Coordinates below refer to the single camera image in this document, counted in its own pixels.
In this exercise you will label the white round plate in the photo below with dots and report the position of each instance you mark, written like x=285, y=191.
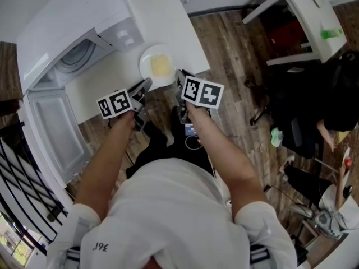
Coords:
x=146, y=63

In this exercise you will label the person's black trousers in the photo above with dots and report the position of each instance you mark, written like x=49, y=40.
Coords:
x=168, y=153

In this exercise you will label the round glass turntable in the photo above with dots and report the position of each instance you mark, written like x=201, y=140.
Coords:
x=78, y=56

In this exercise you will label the person's white shirt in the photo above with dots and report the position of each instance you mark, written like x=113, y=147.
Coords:
x=168, y=214

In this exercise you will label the red box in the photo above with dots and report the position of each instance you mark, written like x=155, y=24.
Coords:
x=286, y=34

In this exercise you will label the red apple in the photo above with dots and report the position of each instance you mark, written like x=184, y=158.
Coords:
x=347, y=162

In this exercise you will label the white table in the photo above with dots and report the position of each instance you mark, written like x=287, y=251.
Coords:
x=168, y=24

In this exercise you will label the green bottle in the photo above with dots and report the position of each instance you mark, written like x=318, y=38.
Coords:
x=332, y=34

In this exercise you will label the black metal railing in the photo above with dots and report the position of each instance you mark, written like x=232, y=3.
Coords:
x=22, y=183

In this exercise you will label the light wooden table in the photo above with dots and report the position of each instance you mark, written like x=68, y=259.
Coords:
x=343, y=136

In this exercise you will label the small black screen device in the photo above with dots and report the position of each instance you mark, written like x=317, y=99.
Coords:
x=191, y=129

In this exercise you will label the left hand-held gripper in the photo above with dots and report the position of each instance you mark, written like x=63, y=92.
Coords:
x=115, y=104

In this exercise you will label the person's left forearm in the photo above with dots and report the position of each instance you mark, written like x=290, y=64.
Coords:
x=101, y=164

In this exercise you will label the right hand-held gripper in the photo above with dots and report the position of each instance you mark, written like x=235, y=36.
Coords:
x=203, y=94

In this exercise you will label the white microwave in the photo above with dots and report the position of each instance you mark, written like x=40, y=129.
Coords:
x=70, y=10

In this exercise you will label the black office chair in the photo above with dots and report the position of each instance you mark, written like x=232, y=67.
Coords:
x=259, y=105

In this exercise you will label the person's right forearm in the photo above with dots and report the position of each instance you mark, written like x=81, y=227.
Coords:
x=224, y=155

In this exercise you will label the white desk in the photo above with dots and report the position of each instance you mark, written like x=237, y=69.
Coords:
x=308, y=13

